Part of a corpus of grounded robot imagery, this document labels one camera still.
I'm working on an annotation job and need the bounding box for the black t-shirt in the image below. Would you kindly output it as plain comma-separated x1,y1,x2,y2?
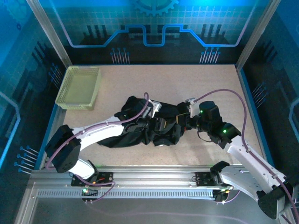
99,95,187,148

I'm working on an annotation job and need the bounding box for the pale green perforated plastic basket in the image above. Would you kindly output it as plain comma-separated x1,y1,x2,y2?
55,66,102,111

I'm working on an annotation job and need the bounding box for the black connector box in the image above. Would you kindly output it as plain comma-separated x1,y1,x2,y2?
81,187,99,203
213,189,232,205

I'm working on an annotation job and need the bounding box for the grey metal panel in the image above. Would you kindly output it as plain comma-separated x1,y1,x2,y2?
14,200,295,224

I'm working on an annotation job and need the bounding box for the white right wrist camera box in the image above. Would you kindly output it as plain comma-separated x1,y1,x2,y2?
185,98,199,118

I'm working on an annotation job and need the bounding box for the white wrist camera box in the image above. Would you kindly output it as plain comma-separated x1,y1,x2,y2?
142,99,163,119
185,98,199,118

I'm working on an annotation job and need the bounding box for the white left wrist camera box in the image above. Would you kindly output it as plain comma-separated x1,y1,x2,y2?
142,99,163,119

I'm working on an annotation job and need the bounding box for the purple cable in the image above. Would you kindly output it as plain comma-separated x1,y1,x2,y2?
44,92,150,204
192,88,299,224

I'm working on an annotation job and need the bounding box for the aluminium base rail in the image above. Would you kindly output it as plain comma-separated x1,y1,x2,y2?
30,165,281,190

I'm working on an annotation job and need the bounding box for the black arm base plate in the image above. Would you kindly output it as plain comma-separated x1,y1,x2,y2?
195,171,225,187
71,171,114,187

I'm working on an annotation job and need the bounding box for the slotted metal cable duct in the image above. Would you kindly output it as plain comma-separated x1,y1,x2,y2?
37,189,217,199

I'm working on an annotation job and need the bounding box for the aluminium frame post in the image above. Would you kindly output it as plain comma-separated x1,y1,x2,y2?
235,0,282,72
25,0,73,68

